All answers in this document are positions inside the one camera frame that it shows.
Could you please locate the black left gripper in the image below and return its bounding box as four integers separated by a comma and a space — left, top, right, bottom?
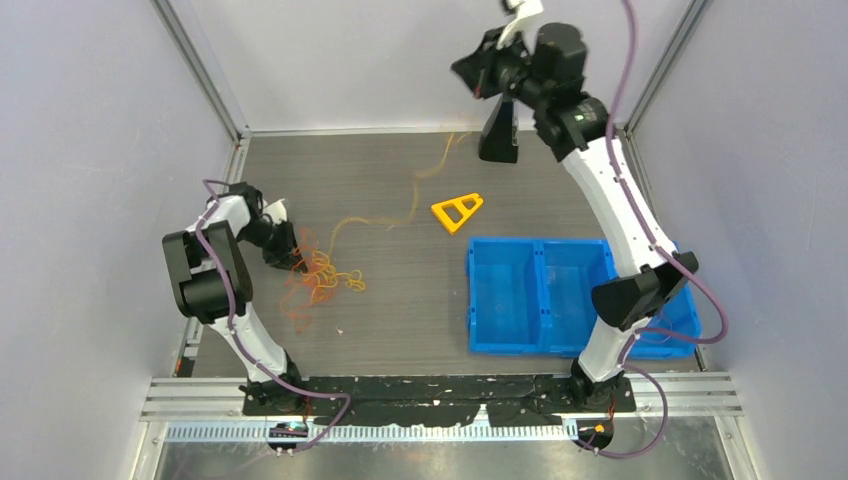
236, 219, 307, 274

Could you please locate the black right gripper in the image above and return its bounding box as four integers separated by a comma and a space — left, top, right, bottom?
451, 23, 553, 111

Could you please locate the orange cable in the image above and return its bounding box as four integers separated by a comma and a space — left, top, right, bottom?
278, 226, 333, 335

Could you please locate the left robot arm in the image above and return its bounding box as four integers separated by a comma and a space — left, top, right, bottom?
162, 182, 307, 414

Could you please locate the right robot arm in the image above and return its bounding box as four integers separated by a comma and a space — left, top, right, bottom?
451, 23, 699, 411

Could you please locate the black wedge stand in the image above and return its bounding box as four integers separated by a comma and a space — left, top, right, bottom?
478, 95, 519, 164

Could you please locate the blue three-compartment bin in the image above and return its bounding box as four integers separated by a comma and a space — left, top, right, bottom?
466, 237, 701, 360

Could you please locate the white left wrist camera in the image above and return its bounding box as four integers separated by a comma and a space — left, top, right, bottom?
262, 199, 288, 225

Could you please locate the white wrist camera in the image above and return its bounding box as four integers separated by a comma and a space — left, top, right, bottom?
496, 0, 544, 49
262, 199, 288, 225

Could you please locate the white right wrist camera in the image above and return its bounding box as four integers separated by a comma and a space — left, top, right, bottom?
496, 0, 544, 49

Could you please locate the yellow triangular plastic frame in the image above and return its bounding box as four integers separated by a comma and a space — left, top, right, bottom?
430, 192, 484, 235

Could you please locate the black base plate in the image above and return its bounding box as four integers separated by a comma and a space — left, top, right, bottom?
238, 374, 636, 427

